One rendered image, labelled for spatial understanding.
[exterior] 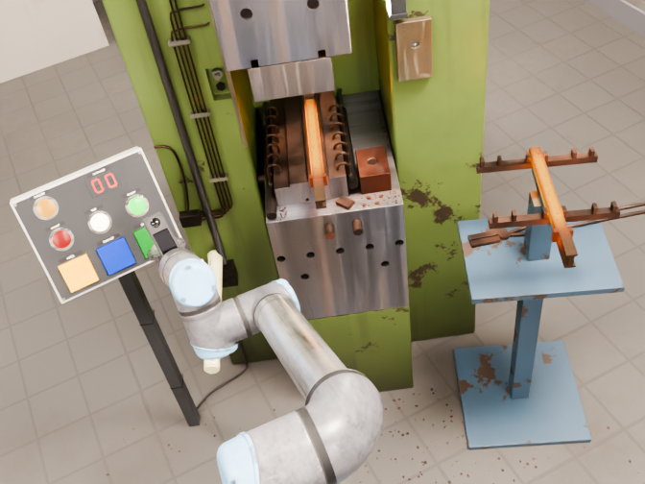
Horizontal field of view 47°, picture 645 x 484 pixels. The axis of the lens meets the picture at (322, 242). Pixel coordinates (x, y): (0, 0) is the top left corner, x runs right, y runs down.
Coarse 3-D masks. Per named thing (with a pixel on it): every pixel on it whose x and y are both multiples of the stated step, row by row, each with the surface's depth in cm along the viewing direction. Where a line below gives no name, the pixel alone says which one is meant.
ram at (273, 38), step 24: (216, 0) 164; (240, 0) 165; (264, 0) 165; (288, 0) 165; (312, 0) 166; (336, 0) 166; (216, 24) 168; (240, 24) 169; (264, 24) 169; (288, 24) 170; (312, 24) 170; (336, 24) 171; (240, 48) 173; (264, 48) 174; (288, 48) 174; (312, 48) 174; (336, 48) 175
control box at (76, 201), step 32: (128, 160) 187; (32, 192) 183; (64, 192) 183; (128, 192) 189; (160, 192) 192; (32, 224) 182; (64, 224) 184; (128, 224) 190; (64, 256) 186; (96, 256) 189; (64, 288) 187
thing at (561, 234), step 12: (540, 156) 197; (540, 168) 194; (540, 180) 191; (552, 192) 187; (552, 204) 185; (552, 216) 182; (552, 228) 182; (564, 228) 178; (552, 240) 180; (564, 240) 174; (564, 252) 175; (576, 252) 172; (564, 264) 175
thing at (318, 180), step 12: (312, 108) 224; (312, 120) 219; (312, 132) 216; (312, 144) 212; (312, 156) 208; (312, 168) 205; (312, 180) 201; (324, 180) 202; (324, 192) 200; (324, 204) 197
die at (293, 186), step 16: (320, 96) 230; (272, 112) 229; (288, 112) 226; (304, 112) 224; (320, 112) 223; (272, 128) 224; (288, 128) 221; (304, 128) 219; (320, 128) 218; (336, 128) 218; (288, 144) 216; (304, 144) 215; (288, 160) 211; (304, 160) 210; (336, 160) 208; (288, 176) 208; (304, 176) 205; (336, 176) 204; (288, 192) 206; (304, 192) 206; (336, 192) 207
